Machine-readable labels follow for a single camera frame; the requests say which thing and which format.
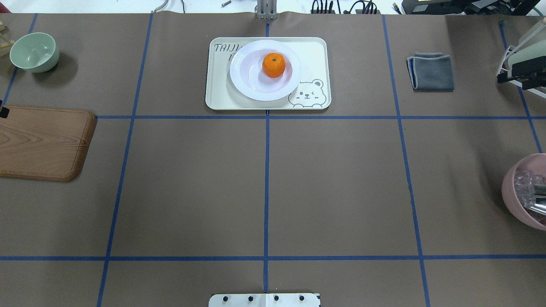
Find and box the white round plate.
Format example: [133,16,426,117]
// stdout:
[229,39,302,101]

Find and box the orange fruit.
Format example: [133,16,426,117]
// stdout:
[261,52,286,78]

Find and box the wooden tray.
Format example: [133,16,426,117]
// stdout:
[0,105,97,182]

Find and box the cream bear serving tray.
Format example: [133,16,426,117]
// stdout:
[205,37,332,110]

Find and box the green pastel cup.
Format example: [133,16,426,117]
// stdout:
[508,40,546,68]

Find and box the white cup rack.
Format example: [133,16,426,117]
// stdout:
[497,17,546,98]

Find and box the green bowl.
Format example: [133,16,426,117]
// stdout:
[9,32,60,73]

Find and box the pink bowl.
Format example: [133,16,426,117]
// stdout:
[501,153,546,231]

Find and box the folded grey cloth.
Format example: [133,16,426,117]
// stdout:
[406,52,455,92]

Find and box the metal scoop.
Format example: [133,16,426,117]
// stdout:
[524,184,546,215]

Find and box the power strip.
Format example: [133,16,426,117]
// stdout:
[308,0,380,15]

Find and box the aluminium frame post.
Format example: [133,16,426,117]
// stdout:
[254,0,278,21]

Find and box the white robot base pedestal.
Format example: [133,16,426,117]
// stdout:
[208,293,321,307]

